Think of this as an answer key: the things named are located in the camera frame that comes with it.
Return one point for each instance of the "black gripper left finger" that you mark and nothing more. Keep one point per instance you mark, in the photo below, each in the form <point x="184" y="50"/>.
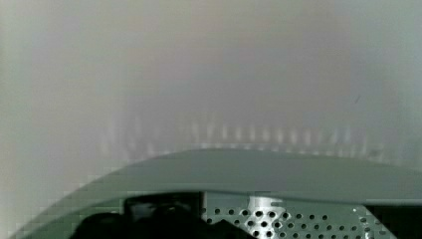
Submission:
<point x="175" y="215"/>

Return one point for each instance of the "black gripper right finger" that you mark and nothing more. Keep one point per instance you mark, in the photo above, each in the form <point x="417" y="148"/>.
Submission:
<point x="404" y="222"/>

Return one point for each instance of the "green plastic strainer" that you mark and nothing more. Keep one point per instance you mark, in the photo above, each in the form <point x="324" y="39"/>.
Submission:
<point x="271" y="195"/>

